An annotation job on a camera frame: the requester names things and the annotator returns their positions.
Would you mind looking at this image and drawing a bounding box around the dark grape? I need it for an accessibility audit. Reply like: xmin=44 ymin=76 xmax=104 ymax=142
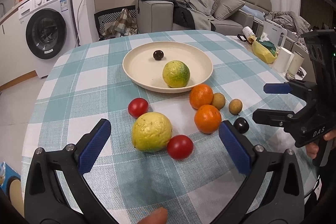
xmin=153 ymin=50 xmax=164 ymax=61
xmin=234 ymin=117 xmax=249 ymax=134

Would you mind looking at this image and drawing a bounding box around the brown longan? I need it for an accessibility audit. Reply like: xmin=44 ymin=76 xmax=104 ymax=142
xmin=228 ymin=99 xmax=243 ymax=115
xmin=211 ymin=93 xmax=226 ymax=110

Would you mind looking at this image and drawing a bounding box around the orange mandarin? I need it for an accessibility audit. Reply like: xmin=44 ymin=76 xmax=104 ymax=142
xmin=189 ymin=84 xmax=214 ymax=110
xmin=194 ymin=105 xmax=222 ymax=134

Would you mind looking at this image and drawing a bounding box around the red cherry tomato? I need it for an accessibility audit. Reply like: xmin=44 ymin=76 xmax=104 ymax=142
xmin=167 ymin=135 xmax=194 ymax=160
xmin=127 ymin=98 xmax=149 ymax=119

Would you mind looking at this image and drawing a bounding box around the person's right hand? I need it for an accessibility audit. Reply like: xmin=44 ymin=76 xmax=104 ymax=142
xmin=306 ymin=129 xmax=336 ymax=159

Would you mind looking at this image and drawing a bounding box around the person's left hand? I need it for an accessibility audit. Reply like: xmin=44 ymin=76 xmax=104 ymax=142
xmin=138 ymin=207 xmax=168 ymax=224

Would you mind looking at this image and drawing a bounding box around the white side table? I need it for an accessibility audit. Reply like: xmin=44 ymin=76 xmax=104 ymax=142
xmin=225 ymin=34 xmax=313 ymax=81

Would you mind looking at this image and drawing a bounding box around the white paper cup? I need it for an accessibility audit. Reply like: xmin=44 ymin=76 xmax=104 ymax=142
xmin=287 ymin=51 xmax=304 ymax=76

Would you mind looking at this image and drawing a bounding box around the yellow plastic bag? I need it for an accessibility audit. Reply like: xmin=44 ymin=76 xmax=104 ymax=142
xmin=252 ymin=38 xmax=277 ymax=64

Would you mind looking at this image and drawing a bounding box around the grey sofa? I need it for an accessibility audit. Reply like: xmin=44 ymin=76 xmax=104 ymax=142
xmin=135 ymin=0 xmax=272 ymax=37

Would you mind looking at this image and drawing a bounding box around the grey cushion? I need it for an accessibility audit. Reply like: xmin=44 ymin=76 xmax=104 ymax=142
xmin=213 ymin=0 xmax=245 ymax=20

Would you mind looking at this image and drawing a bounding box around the green yellow guava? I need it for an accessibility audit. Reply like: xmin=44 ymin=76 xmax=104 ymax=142
xmin=162 ymin=60 xmax=190 ymax=88

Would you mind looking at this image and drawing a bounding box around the teal checkered tablecloth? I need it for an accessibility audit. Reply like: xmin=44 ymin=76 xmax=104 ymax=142
xmin=21 ymin=30 xmax=304 ymax=223

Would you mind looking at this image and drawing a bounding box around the black clothes pile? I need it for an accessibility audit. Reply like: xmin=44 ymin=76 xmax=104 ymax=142
xmin=136 ymin=0 xmax=195 ymax=33

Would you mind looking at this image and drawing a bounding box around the cream round plate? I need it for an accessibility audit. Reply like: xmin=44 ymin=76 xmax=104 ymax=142
xmin=122 ymin=41 xmax=213 ymax=94

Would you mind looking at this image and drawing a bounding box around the plaid cloth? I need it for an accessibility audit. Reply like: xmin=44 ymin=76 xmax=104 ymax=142
xmin=102 ymin=8 xmax=138 ymax=40

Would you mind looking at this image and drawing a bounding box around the white washing machine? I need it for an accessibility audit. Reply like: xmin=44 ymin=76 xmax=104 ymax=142
xmin=18 ymin=0 xmax=79 ymax=78

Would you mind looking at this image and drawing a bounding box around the black laundry basket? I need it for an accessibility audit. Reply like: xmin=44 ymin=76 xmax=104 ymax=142
xmin=94 ymin=5 xmax=137 ymax=40

